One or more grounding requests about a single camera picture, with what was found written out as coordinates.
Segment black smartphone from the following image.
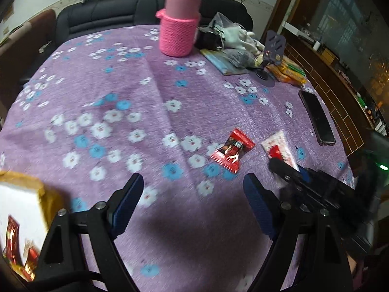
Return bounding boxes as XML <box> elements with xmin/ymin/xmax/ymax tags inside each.
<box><xmin>299</xmin><ymin>91</ymin><xmax>336</xmax><ymax>146</ymax></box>

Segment clear plastic bag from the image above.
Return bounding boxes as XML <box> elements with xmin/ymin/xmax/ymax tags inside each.
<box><xmin>210</xmin><ymin>12</ymin><xmax>240</xmax><ymax>37</ymax></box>

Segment blue booklet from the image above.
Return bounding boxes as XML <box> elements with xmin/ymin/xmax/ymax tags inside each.
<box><xmin>200</xmin><ymin>49</ymin><xmax>250</xmax><ymax>76</ymax></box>

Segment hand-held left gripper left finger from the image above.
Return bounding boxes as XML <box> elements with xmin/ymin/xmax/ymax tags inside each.
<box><xmin>35</xmin><ymin>173</ymin><xmax>145</xmax><ymax>292</ymax></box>

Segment yellow orange packets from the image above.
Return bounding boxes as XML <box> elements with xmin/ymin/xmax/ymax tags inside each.
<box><xmin>267</xmin><ymin>58</ymin><xmax>307</xmax><ymax>86</ymax></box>

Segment black leather sofa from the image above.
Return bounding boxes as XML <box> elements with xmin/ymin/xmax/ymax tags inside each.
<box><xmin>55</xmin><ymin>0</ymin><xmax>253</xmax><ymax>45</ymax></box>

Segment cardboard box with gold tape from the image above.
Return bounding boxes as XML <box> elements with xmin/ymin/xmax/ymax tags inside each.
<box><xmin>0</xmin><ymin>170</ymin><xmax>66</xmax><ymax>282</ymax></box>

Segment brown chair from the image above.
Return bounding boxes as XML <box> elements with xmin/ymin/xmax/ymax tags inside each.
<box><xmin>0</xmin><ymin>9</ymin><xmax>57</xmax><ymax>104</ymax></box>

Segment dark grey mesh pouch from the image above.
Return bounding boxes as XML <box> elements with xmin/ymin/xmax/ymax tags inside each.
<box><xmin>226</xmin><ymin>50</ymin><xmax>259</xmax><ymax>69</ymax></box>

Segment purple phone stand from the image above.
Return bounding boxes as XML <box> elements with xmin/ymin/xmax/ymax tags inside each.
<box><xmin>255</xmin><ymin>30</ymin><xmax>287</xmax><ymax>87</ymax></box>

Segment red white snack packet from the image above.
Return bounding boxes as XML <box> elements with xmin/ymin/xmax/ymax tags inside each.
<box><xmin>261</xmin><ymin>131</ymin><xmax>300</xmax><ymax>189</ymax></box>

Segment pink bottle with knitted sleeve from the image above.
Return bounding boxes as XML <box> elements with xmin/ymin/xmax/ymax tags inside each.
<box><xmin>156</xmin><ymin>0</ymin><xmax>202</xmax><ymax>58</ymax></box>

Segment purple floral tablecloth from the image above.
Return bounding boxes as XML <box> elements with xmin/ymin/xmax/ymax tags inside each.
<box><xmin>0</xmin><ymin>24</ymin><xmax>356</xmax><ymax>292</ymax></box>

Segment long red gold snack packet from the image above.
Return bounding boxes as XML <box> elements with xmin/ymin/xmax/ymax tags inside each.
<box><xmin>3</xmin><ymin>216</ymin><xmax>20</xmax><ymax>265</ymax></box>

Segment white gloves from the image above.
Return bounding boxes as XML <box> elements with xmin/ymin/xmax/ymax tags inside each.
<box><xmin>223</xmin><ymin>26</ymin><xmax>265</xmax><ymax>54</ymax></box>

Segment wooden cabinet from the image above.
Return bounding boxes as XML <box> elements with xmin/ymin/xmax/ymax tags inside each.
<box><xmin>261</xmin><ymin>0</ymin><xmax>389</xmax><ymax>159</ymax></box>

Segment small black box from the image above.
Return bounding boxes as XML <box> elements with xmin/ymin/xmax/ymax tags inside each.
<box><xmin>194</xmin><ymin>27</ymin><xmax>224</xmax><ymax>51</ymax></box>

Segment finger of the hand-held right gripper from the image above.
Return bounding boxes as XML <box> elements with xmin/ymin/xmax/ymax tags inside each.
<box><xmin>280</xmin><ymin>182</ymin><xmax>319</xmax><ymax>210</ymax></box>
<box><xmin>269</xmin><ymin>157</ymin><xmax>323</xmax><ymax>189</ymax></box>

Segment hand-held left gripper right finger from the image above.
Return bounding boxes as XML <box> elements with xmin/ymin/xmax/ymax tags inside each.
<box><xmin>243</xmin><ymin>173</ymin><xmax>354</xmax><ymax>292</ymax></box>

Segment small red black candy packet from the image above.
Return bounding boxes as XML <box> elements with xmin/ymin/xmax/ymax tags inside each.
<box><xmin>210</xmin><ymin>128</ymin><xmax>255</xmax><ymax>171</ymax></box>

